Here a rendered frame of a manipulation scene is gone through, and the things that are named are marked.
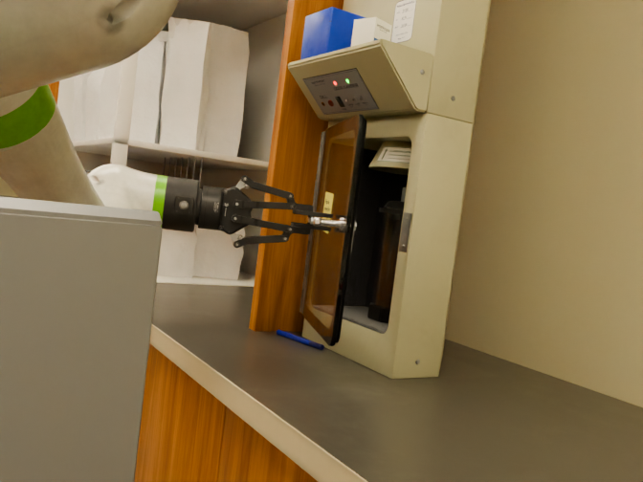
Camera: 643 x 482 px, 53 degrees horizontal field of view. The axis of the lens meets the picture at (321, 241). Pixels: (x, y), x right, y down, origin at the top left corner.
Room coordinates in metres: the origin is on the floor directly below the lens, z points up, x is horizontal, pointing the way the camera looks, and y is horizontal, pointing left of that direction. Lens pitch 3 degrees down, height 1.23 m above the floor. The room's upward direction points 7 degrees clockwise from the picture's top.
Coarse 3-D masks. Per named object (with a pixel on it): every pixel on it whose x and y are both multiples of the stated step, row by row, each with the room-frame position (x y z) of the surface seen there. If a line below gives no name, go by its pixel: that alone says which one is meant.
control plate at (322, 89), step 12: (336, 72) 1.21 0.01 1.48; (348, 72) 1.17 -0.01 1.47; (312, 84) 1.30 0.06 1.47; (324, 84) 1.26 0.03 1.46; (348, 84) 1.20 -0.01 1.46; (360, 84) 1.17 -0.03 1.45; (324, 96) 1.29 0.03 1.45; (336, 96) 1.26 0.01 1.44; (348, 96) 1.23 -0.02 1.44; (360, 96) 1.20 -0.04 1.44; (324, 108) 1.32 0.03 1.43; (336, 108) 1.29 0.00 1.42; (348, 108) 1.26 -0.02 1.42; (360, 108) 1.23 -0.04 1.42; (372, 108) 1.20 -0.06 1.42
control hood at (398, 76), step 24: (360, 48) 1.11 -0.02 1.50; (384, 48) 1.06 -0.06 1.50; (408, 48) 1.09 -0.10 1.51; (312, 72) 1.27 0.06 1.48; (360, 72) 1.15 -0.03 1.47; (384, 72) 1.10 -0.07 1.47; (408, 72) 1.09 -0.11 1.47; (312, 96) 1.33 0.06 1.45; (384, 96) 1.15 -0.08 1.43; (408, 96) 1.10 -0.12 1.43
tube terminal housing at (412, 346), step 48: (384, 0) 1.26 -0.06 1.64; (432, 0) 1.14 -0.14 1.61; (480, 0) 1.17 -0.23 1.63; (432, 48) 1.12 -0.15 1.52; (480, 48) 1.17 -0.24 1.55; (432, 96) 1.12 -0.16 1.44; (432, 144) 1.13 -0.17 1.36; (432, 192) 1.14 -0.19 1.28; (432, 240) 1.15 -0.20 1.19; (432, 288) 1.15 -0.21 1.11; (384, 336) 1.15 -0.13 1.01; (432, 336) 1.16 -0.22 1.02
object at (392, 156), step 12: (384, 144) 1.27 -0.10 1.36; (396, 144) 1.24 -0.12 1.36; (408, 144) 1.23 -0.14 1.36; (384, 156) 1.24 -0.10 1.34; (396, 156) 1.22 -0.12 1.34; (408, 156) 1.21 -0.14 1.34; (372, 168) 1.32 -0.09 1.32; (384, 168) 1.35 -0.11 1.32; (396, 168) 1.36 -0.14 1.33; (408, 168) 1.20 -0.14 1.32
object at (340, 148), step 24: (360, 120) 1.08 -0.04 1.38; (336, 144) 1.23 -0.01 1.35; (360, 144) 1.08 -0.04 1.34; (336, 168) 1.21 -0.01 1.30; (336, 192) 1.18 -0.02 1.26; (336, 216) 1.16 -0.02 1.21; (312, 240) 1.35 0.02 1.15; (336, 240) 1.14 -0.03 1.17; (312, 264) 1.32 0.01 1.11; (336, 264) 1.11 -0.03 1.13; (312, 288) 1.29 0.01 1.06; (336, 288) 1.09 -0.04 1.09; (312, 312) 1.26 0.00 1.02; (336, 312) 1.08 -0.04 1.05; (336, 336) 1.08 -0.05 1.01
